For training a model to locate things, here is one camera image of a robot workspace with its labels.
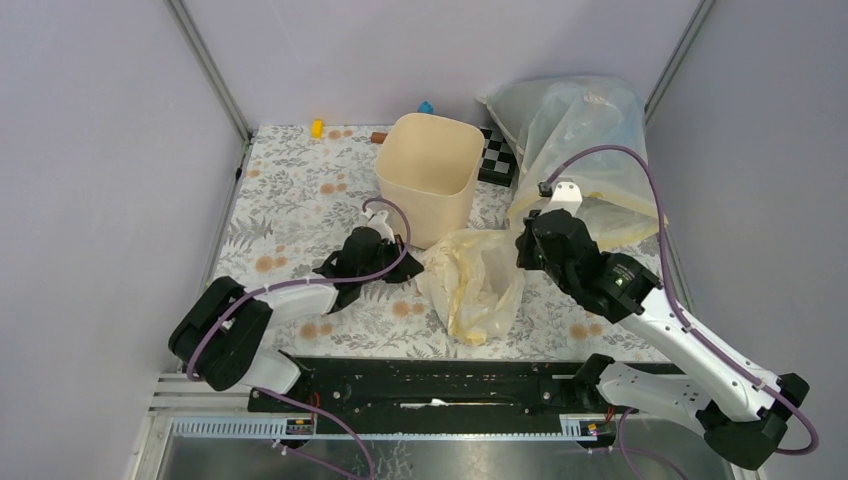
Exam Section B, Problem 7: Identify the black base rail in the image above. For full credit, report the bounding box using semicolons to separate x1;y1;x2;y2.
248;354;626;438

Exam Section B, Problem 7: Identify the beige plastic trash bin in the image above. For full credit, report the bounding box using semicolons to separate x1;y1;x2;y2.
375;113;485;249

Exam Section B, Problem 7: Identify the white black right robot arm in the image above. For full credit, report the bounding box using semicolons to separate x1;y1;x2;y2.
516;209;809;470

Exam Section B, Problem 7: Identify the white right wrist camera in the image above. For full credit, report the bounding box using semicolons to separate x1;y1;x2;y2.
539;181;583;216

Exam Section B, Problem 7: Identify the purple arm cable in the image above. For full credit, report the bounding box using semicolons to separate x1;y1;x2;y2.
537;144;820;457
185;197;413;384

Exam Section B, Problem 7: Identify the blue toy figure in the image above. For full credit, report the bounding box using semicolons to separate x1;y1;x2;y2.
417;101;434;114

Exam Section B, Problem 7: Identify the large bag of trash bags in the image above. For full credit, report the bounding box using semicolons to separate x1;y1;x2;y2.
478;76;659;250

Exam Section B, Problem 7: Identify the yellow translucent trash bag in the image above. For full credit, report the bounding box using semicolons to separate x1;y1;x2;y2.
415;229;525;346

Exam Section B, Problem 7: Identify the floral patterned table mat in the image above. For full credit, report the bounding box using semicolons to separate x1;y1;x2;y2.
215;126;663;363

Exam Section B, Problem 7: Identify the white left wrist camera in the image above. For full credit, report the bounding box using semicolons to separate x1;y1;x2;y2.
362;207;396;243

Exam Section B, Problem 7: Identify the black white checkerboard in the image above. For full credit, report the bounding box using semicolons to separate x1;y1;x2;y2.
478;128;517;187

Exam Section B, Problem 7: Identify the yellow toy block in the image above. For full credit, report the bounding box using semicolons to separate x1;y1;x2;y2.
311;119;324;139

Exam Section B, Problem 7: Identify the brown cylinder block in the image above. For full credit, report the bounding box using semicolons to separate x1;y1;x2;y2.
370;132;388;144

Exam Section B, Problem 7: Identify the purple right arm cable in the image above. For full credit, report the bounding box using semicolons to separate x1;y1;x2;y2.
537;144;820;457

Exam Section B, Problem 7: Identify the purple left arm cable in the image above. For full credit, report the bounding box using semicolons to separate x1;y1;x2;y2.
185;197;413;384

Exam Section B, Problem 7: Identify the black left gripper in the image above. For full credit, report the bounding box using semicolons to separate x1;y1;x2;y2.
358;234;424;285

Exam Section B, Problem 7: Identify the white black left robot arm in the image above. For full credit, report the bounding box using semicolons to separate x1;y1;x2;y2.
168;227;424;411

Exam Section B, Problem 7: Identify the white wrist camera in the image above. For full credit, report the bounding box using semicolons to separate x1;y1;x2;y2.
362;207;396;243
539;181;583;216

